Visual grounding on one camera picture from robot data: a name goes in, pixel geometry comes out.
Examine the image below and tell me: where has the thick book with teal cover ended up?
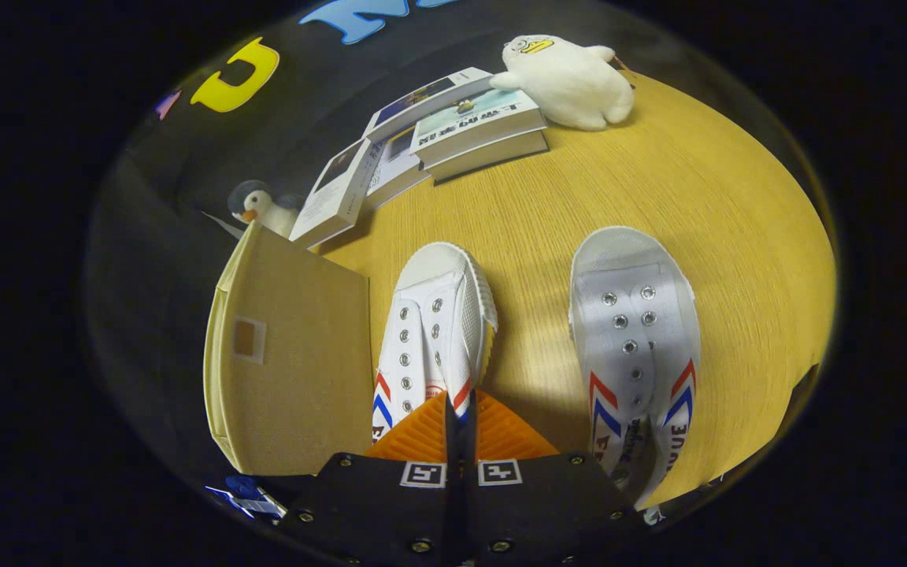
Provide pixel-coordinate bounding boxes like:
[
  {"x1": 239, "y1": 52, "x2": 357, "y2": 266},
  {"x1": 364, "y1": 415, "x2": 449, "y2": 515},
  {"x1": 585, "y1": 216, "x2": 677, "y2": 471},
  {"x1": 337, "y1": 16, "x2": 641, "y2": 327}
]
[{"x1": 410, "y1": 88, "x2": 546, "y2": 166}]

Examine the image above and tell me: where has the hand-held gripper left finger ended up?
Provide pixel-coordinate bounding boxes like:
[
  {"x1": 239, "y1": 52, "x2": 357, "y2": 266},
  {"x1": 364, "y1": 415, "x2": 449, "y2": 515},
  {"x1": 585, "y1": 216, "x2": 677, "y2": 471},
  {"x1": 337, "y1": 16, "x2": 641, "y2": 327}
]
[{"x1": 276, "y1": 391, "x2": 455, "y2": 567}]

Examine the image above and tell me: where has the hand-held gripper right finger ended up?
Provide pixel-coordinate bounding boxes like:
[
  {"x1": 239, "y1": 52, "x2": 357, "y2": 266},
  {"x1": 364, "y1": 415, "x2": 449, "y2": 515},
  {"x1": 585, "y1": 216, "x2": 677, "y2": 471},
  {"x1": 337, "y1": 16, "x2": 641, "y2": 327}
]
[{"x1": 461, "y1": 390, "x2": 647, "y2": 567}]

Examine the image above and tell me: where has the book with blue cover photo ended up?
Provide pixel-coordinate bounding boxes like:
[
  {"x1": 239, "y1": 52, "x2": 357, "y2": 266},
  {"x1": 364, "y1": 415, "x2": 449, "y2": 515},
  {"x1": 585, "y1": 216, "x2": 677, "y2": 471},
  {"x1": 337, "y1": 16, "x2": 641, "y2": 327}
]
[{"x1": 363, "y1": 68, "x2": 494, "y2": 143}]

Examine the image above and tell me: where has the grey penguin plush toy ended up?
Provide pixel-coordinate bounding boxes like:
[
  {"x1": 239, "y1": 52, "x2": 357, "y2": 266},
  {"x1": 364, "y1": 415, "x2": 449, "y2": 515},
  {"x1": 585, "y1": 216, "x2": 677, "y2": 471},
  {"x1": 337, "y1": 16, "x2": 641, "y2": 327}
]
[{"x1": 228, "y1": 180, "x2": 305, "y2": 239}]

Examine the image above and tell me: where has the white duck plush toy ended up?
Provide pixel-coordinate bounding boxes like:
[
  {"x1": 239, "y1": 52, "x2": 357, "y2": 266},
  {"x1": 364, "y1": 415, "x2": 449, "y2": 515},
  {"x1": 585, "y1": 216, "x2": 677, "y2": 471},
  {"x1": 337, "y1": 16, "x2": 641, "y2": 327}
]
[{"x1": 490, "y1": 34, "x2": 635, "y2": 132}]

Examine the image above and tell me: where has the thin white book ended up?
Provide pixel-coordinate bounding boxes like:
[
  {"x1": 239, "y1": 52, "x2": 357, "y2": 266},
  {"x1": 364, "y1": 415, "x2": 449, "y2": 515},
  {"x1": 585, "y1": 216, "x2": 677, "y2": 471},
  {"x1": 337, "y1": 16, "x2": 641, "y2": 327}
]
[{"x1": 363, "y1": 126, "x2": 431, "y2": 210}]

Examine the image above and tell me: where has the beige fabric storage box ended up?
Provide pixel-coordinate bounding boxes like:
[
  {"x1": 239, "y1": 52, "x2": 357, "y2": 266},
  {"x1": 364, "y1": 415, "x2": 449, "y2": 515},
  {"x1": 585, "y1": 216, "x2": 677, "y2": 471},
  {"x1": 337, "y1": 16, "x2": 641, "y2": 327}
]
[{"x1": 203, "y1": 220, "x2": 373, "y2": 477}]

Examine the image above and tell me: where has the black backdrop cloth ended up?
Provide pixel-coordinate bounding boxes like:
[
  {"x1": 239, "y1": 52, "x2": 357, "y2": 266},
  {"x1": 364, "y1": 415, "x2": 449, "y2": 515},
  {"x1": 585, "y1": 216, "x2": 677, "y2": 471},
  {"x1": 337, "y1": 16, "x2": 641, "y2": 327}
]
[{"x1": 83, "y1": 0, "x2": 746, "y2": 493}]

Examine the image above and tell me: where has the blue and white object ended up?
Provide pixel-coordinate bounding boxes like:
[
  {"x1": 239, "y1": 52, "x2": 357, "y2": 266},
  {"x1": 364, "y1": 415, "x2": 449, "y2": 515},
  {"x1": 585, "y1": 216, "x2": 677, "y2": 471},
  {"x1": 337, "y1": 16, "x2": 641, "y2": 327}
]
[{"x1": 205, "y1": 475, "x2": 287, "y2": 521}]

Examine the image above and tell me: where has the white striped canvas shoe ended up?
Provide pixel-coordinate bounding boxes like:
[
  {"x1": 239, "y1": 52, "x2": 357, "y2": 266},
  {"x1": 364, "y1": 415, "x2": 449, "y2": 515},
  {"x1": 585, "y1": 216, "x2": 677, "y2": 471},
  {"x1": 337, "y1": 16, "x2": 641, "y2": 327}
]
[
  {"x1": 372, "y1": 242, "x2": 499, "y2": 446},
  {"x1": 569, "y1": 226, "x2": 701, "y2": 509}
]

